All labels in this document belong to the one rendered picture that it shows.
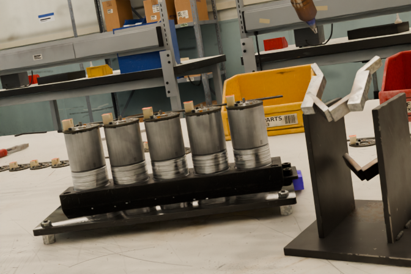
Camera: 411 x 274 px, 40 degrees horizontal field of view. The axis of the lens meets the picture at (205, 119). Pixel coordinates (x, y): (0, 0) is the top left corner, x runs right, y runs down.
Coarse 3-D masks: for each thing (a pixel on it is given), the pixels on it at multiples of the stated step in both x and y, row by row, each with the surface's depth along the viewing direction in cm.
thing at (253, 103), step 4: (252, 100) 38; (256, 100) 38; (260, 100) 38; (236, 104) 37; (248, 104) 37; (252, 104) 36; (256, 104) 36; (260, 104) 37; (228, 108) 37; (232, 108) 36; (236, 108) 36; (240, 108) 36
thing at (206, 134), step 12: (204, 108) 38; (192, 120) 37; (204, 120) 37; (216, 120) 37; (192, 132) 37; (204, 132) 37; (216, 132) 37; (192, 144) 37; (204, 144) 37; (216, 144) 37; (192, 156) 38; (204, 156) 37; (216, 156) 37; (204, 168) 37; (216, 168) 37; (228, 168) 38
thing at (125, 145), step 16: (112, 128) 37; (128, 128) 37; (112, 144) 38; (128, 144) 37; (112, 160) 38; (128, 160) 38; (144, 160) 38; (112, 176) 39; (128, 176) 38; (144, 176) 38
